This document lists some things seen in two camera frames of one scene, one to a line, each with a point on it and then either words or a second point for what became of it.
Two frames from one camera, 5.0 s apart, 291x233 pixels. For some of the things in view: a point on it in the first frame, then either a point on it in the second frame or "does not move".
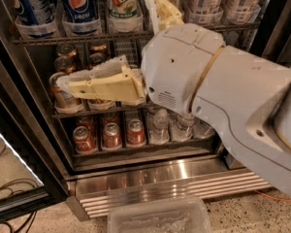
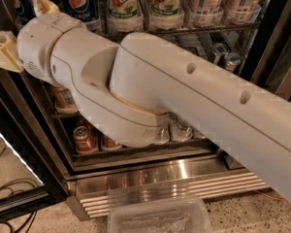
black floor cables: [19, 228] does not move
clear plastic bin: [183, 215] does not move
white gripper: [177, 67] -> [34, 50]
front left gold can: [63, 102] does not move
